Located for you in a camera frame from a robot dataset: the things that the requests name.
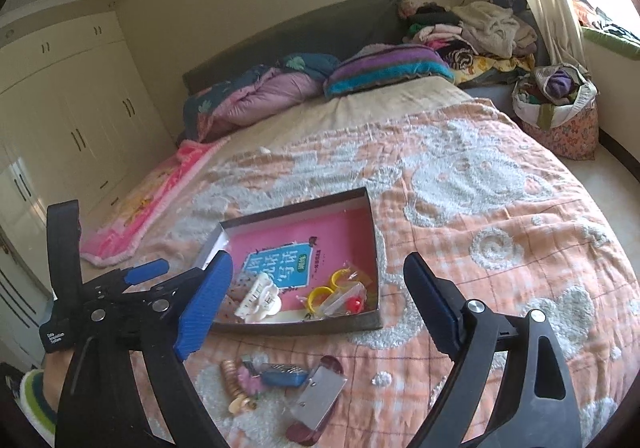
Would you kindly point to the cream wardrobe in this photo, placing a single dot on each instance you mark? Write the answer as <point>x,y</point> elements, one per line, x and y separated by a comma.
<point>77,123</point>

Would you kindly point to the person's left hand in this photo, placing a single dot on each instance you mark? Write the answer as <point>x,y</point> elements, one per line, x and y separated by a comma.
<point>55,368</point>

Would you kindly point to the beige spiral hair clip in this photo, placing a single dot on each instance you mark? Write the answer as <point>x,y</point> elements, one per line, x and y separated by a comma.
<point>240,401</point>

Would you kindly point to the pink cartoon blanket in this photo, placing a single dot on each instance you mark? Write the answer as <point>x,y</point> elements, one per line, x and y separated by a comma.
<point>122,232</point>

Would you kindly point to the pink and teal duvet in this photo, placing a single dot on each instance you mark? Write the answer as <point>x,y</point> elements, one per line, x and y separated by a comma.
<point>257,94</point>

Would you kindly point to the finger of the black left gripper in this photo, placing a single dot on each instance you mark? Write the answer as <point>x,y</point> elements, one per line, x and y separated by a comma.
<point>184,284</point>

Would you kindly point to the yellow rings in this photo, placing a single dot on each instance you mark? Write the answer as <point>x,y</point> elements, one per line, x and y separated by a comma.
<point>327,290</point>

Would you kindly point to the purple teal striped pillow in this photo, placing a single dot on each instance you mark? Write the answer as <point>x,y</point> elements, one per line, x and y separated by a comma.
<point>380,66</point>

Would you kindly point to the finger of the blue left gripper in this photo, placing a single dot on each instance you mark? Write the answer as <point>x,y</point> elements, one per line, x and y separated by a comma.
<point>146,272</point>

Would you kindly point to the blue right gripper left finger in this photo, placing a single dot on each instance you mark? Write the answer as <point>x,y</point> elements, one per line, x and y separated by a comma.
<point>199,314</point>

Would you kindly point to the dark green headboard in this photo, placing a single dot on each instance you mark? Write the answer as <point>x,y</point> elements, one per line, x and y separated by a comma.
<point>340,29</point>

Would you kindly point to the beige bed sheet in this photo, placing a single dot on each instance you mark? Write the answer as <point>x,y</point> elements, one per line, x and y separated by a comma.
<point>325,112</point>

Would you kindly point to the maroon hair clip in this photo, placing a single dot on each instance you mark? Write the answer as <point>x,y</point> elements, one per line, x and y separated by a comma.
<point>296,431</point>

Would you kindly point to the pile of clothes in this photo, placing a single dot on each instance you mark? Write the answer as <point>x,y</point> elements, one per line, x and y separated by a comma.
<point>483,42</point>

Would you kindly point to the pink book in tray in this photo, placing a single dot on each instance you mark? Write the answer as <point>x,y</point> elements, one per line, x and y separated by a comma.
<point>309,259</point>

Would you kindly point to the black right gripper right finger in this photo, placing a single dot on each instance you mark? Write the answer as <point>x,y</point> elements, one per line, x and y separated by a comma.
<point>440,304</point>

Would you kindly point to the shallow cardboard box tray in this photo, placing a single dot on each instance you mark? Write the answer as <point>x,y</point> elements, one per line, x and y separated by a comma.
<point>217,240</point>

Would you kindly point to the floral fabric laundry bag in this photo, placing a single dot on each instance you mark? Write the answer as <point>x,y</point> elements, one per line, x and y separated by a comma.
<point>557,106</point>

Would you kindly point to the bag with red beads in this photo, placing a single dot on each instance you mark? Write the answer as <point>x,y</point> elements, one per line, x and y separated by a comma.
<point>345,301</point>

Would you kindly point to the blue hair comb clip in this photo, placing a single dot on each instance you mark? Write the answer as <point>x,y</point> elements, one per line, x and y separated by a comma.
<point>283,375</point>

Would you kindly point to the green striped sleeve forearm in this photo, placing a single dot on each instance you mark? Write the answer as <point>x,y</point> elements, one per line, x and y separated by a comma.
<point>32,402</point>

